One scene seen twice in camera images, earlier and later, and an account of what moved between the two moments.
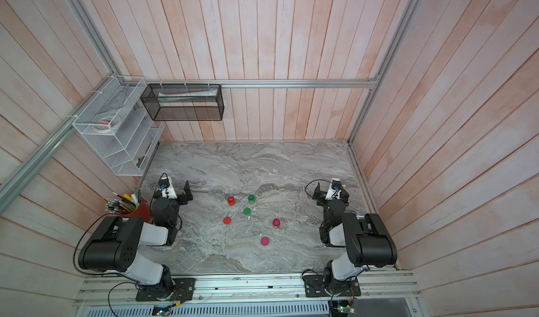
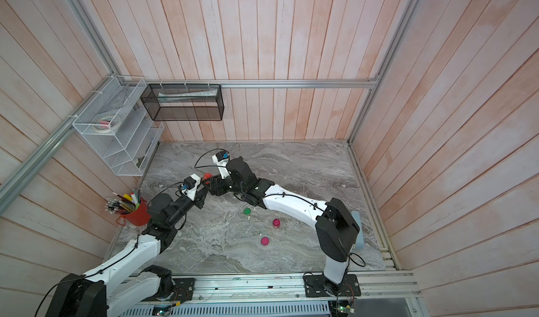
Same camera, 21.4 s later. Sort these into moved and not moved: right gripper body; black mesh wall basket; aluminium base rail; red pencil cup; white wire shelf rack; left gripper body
Moved: right gripper body; left gripper body
Not moved: aluminium base rail; white wire shelf rack; red pencil cup; black mesh wall basket
